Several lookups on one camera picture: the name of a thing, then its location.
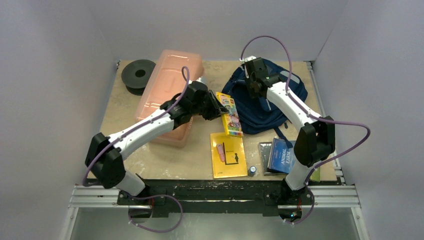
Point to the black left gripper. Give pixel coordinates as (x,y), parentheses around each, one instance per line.
(217,109)

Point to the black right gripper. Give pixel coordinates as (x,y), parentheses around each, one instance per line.
(251,85)

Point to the colourful crayon box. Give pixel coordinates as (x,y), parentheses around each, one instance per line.
(231,120)

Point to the navy blue student backpack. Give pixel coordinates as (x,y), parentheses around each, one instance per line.
(258,114)

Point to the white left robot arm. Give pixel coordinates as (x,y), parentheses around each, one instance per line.
(106,154)

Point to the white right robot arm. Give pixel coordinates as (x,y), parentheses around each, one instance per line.
(316,135)

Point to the pink pen toy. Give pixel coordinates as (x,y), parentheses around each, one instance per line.
(221,152)

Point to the yellow book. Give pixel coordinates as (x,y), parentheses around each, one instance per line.
(235,164)

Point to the dark book under blue book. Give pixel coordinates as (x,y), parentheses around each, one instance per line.
(264,151)

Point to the pink translucent storage box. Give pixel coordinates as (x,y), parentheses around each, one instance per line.
(166,80)

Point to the small blue glue stick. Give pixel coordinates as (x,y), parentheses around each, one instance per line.
(251,171)

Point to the blue Animal Farm book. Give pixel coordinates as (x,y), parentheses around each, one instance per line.
(282,157)

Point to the black filament spool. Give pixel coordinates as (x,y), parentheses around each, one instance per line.
(135,76)

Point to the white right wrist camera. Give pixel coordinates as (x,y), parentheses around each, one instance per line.
(248,65)

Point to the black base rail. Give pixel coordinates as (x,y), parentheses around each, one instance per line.
(167,196)

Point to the aluminium frame rail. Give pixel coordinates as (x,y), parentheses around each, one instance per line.
(344,196)

